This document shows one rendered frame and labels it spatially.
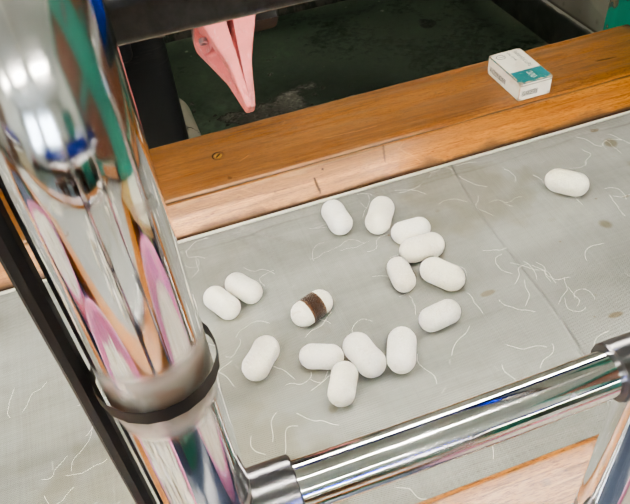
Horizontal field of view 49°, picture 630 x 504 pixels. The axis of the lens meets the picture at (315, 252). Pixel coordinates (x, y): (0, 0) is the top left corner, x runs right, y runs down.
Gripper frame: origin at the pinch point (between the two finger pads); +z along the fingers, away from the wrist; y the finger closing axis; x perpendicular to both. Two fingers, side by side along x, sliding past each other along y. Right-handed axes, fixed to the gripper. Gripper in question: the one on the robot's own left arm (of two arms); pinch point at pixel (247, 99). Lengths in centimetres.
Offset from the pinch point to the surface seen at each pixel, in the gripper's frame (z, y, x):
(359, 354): 20.8, 1.3, -4.5
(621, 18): -3.7, 45.9, 15.7
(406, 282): 17.1, 7.2, -0.8
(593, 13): -41, 125, 124
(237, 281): 13.0, -4.7, 2.2
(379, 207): 10.4, 8.5, 3.9
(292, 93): -50, 40, 154
